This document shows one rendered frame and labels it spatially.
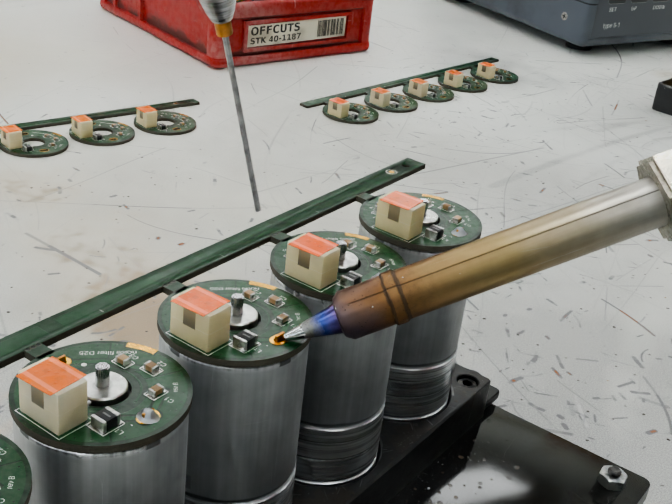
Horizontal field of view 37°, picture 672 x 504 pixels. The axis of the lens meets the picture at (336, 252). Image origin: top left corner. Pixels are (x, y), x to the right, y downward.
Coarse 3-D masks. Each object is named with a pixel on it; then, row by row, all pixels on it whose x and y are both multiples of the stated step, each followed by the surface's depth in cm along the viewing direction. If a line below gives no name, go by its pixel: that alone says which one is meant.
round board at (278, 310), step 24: (216, 288) 17; (240, 288) 17; (264, 288) 17; (168, 312) 16; (264, 312) 16; (288, 312) 16; (168, 336) 15; (240, 336) 15; (264, 336) 16; (216, 360) 15; (240, 360) 15; (264, 360) 15
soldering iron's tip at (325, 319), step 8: (320, 312) 15; (328, 312) 15; (312, 320) 15; (320, 320) 15; (328, 320) 15; (336, 320) 15; (296, 328) 15; (304, 328) 15; (312, 328) 15; (320, 328) 15; (328, 328) 15; (336, 328) 15; (288, 336) 15; (296, 336) 15; (304, 336) 15; (312, 336) 15
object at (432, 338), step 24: (432, 216) 20; (408, 264) 19; (432, 312) 20; (456, 312) 20; (408, 336) 20; (432, 336) 20; (456, 336) 21; (408, 360) 20; (432, 360) 20; (408, 384) 21; (432, 384) 21; (384, 408) 21; (408, 408) 21; (432, 408) 21
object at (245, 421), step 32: (256, 320) 16; (192, 384) 15; (224, 384) 15; (256, 384) 15; (288, 384) 16; (192, 416) 16; (224, 416) 15; (256, 416) 16; (288, 416) 16; (192, 448) 16; (224, 448) 16; (256, 448) 16; (288, 448) 16; (192, 480) 16; (224, 480) 16; (256, 480) 16; (288, 480) 17
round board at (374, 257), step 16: (288, 240) 19; (336, 240) 19; (352, 240) 19; (368, 240) 19; (272, 256) 18; (368, 256) 18; (384, 256) 18; (400, 256) 19; (352, 272) 17; (368, 272) 18; (304, 288) 17; (336, 288) 17
